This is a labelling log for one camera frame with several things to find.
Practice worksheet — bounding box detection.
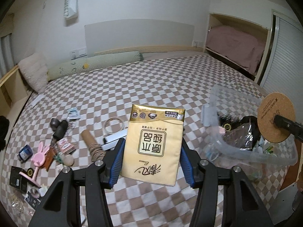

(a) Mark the round cork coaster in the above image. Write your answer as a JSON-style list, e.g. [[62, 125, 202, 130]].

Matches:
[[257, 92, 295, 144]]

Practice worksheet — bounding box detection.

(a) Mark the yellow tissue pack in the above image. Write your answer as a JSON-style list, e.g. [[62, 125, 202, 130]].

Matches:
[[121, 104, 185, 186]]

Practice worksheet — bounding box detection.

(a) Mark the cardboard tube with twine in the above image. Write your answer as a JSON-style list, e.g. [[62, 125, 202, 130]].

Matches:
[[81, 130, 106, 162]]

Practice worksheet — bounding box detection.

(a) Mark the beige stone egg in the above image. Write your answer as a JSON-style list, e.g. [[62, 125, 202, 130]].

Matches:
[[63, 154, 74, 166]]

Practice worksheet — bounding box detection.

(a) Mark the clear plastic storage bin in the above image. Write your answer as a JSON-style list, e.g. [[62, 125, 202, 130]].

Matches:
[[199, 86, 298, 181]]

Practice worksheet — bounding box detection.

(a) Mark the pink playing card box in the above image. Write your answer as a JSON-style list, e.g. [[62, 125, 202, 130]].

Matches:
[[57, 138, 76, 154]]

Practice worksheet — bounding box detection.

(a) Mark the white slatted closet door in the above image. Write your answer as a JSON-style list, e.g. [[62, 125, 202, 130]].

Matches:
[[260, 16, 302, 116]]

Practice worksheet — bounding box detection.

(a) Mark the black cylinder cap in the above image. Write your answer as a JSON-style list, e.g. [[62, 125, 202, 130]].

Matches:
[[53, 120, 68, 141]]

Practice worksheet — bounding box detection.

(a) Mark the brown leather piece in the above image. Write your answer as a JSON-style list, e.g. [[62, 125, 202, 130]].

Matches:
[[44, 147, 56, 171]]

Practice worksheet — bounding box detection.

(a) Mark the dark grey egg object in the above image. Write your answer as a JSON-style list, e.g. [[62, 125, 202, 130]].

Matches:
[[50, 118, 61, 132]]

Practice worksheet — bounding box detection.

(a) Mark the pink bunny stand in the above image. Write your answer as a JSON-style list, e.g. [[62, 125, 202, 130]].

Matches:
[[19, 141, 50, 188]]

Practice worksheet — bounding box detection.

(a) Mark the black gold round tin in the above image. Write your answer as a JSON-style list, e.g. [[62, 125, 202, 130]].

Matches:
[[27, 168, 34, 178]]

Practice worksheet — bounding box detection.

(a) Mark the blue supplement bottle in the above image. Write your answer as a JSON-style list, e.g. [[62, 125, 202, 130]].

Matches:
[[17, 145, 33, 163]]

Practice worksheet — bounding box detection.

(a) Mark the pink blanket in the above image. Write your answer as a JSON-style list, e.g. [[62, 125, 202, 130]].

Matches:
[[206, 26, 265, 74]]

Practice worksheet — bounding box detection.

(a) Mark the black product box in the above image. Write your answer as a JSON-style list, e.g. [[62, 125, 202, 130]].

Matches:
[[9, 166, 27, 193]]

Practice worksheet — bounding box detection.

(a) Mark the white paper slip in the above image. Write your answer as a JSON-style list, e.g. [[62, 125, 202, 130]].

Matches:
[[30, 94, 45, 107]]

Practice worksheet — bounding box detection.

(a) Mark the green bolster pillow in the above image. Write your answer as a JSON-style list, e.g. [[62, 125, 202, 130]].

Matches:
[[48, 51, 144, 81]]

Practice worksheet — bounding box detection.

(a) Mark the wooden side shelf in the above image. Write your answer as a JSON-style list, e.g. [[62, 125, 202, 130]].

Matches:
[[0, 65, 30, 125]]

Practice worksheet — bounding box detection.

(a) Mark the fluffy white pillow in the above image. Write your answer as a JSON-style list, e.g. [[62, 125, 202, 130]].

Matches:
[[18, 53, 48, 94]]

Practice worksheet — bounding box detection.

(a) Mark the grey headboard panel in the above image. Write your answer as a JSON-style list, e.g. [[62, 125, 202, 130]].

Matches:
[[84, 19, 195, 56]]

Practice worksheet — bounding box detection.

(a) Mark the white hanging bag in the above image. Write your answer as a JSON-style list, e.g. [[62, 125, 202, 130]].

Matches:
[[64, 0, 79, 20]]

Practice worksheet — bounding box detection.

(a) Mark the clear ring bangle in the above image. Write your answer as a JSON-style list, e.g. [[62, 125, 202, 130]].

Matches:
[[103, 117, 125, 135]]

